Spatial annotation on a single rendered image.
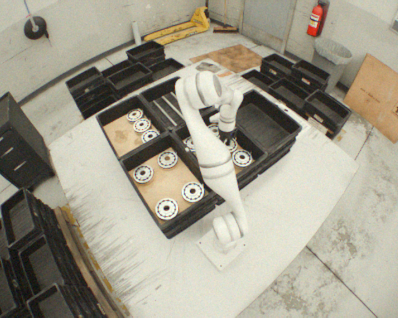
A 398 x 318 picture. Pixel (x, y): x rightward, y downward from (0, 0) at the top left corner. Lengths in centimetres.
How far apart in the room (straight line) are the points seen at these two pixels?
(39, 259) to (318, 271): 219
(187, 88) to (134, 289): 90
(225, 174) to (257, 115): 82
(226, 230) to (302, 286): 135
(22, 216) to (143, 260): 114
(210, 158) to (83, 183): 96
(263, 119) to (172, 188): 68
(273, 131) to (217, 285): 88
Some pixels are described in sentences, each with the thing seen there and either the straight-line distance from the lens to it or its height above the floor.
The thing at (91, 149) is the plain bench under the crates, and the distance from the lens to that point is 149.
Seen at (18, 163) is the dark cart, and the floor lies 46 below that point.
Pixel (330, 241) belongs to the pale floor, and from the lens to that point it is 209.
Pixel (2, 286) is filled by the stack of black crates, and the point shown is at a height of 49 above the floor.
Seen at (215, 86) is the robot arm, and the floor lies 142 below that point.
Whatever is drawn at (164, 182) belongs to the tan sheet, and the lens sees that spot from 104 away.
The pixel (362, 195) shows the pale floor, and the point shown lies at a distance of 251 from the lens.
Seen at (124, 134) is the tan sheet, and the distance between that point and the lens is 128.
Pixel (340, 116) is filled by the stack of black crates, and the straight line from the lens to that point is 226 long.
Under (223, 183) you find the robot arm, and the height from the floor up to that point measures 123.
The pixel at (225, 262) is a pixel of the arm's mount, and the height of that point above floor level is 79.
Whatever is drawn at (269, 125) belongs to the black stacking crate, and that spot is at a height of 83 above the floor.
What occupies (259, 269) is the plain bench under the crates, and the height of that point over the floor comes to 70.
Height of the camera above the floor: 174
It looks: 56 degrees down
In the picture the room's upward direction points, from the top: 2 degrees counter-clockwise
